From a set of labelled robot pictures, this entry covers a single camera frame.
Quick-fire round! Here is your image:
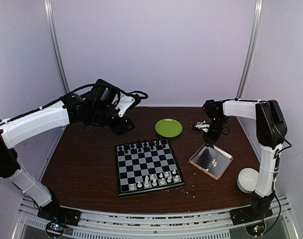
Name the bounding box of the front aluminium rail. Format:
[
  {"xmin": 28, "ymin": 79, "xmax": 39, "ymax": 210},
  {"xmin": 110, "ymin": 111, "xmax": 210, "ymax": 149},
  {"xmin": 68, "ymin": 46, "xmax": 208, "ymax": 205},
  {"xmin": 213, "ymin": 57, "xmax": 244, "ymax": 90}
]
[{"xmin": 10, "ymin": 196, "xmax": 302, "ymax": 239}]

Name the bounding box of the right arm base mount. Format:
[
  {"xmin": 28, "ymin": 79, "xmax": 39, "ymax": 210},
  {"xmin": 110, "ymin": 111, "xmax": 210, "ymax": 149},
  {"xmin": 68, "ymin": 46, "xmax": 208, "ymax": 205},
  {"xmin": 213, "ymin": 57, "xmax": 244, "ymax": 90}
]
[{"xmin": 229, "ymin": 207, "xmax": 273, "ymax": 237}]

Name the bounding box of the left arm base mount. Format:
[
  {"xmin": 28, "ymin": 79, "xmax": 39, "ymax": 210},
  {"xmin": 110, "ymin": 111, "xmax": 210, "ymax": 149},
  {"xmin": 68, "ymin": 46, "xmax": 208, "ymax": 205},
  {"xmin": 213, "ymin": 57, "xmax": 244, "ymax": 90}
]
[{"xmin": 37, "ymin": 207, "xmax": 81, "ymax": 238}]

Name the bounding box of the white chess piece tall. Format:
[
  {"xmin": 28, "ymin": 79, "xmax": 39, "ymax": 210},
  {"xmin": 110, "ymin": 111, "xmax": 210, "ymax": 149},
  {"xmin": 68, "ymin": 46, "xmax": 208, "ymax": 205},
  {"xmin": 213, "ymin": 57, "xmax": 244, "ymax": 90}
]
[{"xmin": 152, "ymin": 179, "xmax": 157, "ymax": 187}]

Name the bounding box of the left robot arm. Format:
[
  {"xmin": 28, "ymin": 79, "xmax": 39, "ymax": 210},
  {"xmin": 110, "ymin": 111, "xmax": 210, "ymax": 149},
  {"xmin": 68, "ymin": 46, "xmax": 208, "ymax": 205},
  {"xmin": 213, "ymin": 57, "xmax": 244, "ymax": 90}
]
[{"xmin": 0, "ymin": 79, "xmax": 147, "ymax": 221}]

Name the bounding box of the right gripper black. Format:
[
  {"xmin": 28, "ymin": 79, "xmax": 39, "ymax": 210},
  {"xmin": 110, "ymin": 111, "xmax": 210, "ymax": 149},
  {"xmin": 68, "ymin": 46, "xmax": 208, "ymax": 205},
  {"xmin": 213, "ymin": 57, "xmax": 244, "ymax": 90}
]
[{"xmin": 202, "ymin": 116, "xmax": 226, "ymax": 146}]

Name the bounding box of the green plate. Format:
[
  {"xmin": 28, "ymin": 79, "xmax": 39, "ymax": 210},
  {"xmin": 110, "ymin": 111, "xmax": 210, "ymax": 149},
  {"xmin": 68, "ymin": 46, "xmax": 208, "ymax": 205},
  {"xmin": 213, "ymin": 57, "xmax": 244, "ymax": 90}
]
[{"xmin": 155, "ymin": 119, "xmax": 183, "ymax": 138}]

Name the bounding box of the white bowl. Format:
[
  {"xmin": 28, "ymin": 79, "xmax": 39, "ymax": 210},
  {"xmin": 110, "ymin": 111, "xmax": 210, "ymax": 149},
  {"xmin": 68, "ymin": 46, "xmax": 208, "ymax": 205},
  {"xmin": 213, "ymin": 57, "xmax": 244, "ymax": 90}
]
[{"xmin": 237, "ymin": 168, "xmax": 259, "ymax": 194}]

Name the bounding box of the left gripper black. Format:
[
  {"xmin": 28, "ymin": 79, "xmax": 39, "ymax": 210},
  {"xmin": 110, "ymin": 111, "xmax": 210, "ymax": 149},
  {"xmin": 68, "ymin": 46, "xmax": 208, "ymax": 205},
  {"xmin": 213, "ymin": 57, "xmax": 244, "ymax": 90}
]
[{"xmin": 91, "ymin": 104, "xmax": 135, "ymax": 135}]

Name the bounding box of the white bishop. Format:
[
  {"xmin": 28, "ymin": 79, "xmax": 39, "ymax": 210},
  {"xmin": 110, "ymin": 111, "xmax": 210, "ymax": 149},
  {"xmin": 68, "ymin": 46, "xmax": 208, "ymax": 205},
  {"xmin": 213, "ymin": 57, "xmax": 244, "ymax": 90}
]
[{"xmin": 144, "ymin": 181, "xmax": 150, "ymax": 188}]

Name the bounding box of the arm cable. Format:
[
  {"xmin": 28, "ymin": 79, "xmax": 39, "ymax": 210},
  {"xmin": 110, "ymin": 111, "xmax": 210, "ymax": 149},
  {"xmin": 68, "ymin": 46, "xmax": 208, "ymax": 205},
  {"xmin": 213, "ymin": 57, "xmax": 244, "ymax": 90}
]
[
  {"xmin": 275, "ymin": 134, "xmax": 293, "ymax": 155},
  {"xmin": 0, "ymin": 83, "xmax": 149, "ymax": 130}
]

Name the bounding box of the black white chessboard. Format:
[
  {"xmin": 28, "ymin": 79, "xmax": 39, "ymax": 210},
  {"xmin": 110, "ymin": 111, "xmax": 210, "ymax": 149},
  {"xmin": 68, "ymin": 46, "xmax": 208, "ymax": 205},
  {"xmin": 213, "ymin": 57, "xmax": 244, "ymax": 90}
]
[{"xmin": 114, "ymin": 138, "xmax": 185, "ymax": 197}]

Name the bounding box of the metal wooden tray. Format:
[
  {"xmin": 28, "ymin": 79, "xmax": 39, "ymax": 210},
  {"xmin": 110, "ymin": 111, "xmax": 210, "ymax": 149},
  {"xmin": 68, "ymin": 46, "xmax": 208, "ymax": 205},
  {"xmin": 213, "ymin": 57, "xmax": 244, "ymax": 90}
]
[{"xmin": 189, "ymin": 144, "xmax": 233, "ymax": 180}]

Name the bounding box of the aluminium frame post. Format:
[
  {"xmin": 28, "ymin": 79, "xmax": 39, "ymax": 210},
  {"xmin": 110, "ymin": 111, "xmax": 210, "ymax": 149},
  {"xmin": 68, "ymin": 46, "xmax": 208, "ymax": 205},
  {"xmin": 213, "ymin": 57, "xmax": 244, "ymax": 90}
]
[
  {"xmin": 236, "ymin": 0, "xmax": 264, "ymax": 99},
  {"xmin": 44, "ymin": 0, "xmax": 70, "ymax": 93}
]

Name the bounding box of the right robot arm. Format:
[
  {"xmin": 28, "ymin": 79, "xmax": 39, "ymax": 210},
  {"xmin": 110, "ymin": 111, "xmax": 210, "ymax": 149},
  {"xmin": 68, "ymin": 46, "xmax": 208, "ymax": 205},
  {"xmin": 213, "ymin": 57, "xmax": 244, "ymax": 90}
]
[{"xmin": 202, "ymin": 99, "xmax": 288, "ymax": 220}]

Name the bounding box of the left aluminium frame post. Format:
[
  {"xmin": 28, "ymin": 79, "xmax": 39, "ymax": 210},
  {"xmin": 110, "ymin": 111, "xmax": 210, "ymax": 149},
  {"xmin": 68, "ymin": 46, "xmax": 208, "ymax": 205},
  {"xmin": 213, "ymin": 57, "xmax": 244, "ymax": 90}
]
[{"xmin": 44, "ymin": 0, "xmax": 70, "ymax": 93}]

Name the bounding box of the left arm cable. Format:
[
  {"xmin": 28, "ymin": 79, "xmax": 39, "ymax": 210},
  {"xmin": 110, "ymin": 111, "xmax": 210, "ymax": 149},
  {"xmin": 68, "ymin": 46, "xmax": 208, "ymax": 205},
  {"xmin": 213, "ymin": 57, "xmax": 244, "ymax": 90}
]
[{"xmin": 0, "ymin": 83, "xmax": 149, "ymax": 130}]

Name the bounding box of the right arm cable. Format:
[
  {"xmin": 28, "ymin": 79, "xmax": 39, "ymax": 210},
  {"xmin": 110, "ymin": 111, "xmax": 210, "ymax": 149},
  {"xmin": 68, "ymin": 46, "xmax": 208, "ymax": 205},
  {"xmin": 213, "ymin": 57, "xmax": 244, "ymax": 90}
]
[{"xmin": 275, "ymin": 134, "xmax": 293, "ymax": 155}]

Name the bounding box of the right aluminium frame post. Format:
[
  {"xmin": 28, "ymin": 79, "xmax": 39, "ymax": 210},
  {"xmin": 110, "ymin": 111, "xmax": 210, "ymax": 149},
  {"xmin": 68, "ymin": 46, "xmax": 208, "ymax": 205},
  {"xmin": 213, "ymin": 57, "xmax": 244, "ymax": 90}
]
[{"xmin": 236, "ymin": 0, "xmax": 264, "ymax": 99}]

